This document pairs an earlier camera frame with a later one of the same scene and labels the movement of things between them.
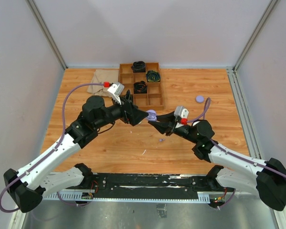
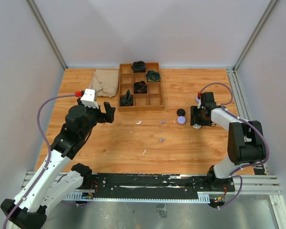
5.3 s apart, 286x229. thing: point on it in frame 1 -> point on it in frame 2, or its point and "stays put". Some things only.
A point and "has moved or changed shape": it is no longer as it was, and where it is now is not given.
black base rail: x=156 y=185 stays put
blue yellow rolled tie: x=152 y=76 stays put
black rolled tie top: x=138 y=67 stays put
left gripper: x=132 y=114 -> x=107 y=117
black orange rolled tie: x=140 y=87 stays put
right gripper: x=163 y=127 -> x=194 y=119
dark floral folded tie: x=127 y=96 stays put
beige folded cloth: x=100 y=77 stays put
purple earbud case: x=152 y=115 has moved or changed shape
